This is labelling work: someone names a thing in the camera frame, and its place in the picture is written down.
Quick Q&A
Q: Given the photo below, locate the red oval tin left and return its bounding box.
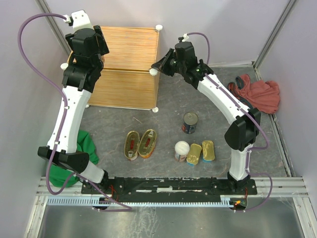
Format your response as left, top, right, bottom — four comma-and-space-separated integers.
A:
124, 130, 140, 161

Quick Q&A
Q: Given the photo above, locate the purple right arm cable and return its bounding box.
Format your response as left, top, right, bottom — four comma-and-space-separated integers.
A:
188, 32, 273, 213

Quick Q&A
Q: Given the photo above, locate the red cloth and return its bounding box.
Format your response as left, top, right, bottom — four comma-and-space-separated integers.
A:
227, 74, 280, 114

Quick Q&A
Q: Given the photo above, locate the dark blue round can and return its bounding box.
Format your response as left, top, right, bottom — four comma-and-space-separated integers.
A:
182, 112, 199, 134

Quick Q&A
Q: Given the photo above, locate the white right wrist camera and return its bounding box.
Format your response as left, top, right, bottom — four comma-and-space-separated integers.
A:
178, 33, 189, 42

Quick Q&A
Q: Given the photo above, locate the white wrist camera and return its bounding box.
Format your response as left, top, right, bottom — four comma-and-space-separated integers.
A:
178, 33, 189, 42
63, 10, 94, 32

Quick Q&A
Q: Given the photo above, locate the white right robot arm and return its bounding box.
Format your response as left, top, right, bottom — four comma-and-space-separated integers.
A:
151, 42, 261, 194

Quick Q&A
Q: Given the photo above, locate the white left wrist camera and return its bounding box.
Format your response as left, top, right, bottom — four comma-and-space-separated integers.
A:
63, 10, 94, 32

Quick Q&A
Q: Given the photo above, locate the gold rectangular tin right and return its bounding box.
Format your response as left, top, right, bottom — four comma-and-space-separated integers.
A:
202, 140, 215, 163

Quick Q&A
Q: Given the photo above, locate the gold rectangular tin left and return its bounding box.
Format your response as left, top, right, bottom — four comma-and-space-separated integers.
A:
186, 143, 202, 166

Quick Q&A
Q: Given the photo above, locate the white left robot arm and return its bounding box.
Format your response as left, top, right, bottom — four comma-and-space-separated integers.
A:
38, 25, 109, 193

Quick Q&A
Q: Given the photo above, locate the gold rectangular tin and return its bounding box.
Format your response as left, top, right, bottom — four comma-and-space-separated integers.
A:
202, 140, 215, 163
186, 143, 202, 166

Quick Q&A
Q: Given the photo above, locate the green cloth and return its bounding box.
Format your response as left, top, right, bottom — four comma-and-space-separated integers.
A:
49, 130, 99, 187

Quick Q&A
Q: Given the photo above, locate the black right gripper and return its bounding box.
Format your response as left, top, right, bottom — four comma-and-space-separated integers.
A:
153, 49, 185, 77

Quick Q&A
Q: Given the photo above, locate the red oval tin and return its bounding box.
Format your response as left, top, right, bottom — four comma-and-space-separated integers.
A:
138, 129, 157, 159
124, 130, 140, 161

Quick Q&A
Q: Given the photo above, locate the light blue cable duct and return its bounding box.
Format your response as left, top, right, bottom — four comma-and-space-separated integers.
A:
46, 194, 247, 207

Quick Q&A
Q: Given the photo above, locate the wooden cube cabinet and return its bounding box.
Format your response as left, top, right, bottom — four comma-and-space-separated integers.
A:
60, 24, 163, 114

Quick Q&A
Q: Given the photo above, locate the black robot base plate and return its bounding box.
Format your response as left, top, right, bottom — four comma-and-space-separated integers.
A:
81, 176, 258, 202

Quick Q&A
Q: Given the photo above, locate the red oval tin right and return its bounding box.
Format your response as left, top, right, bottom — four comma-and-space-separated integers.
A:
138, 129, 157, 159

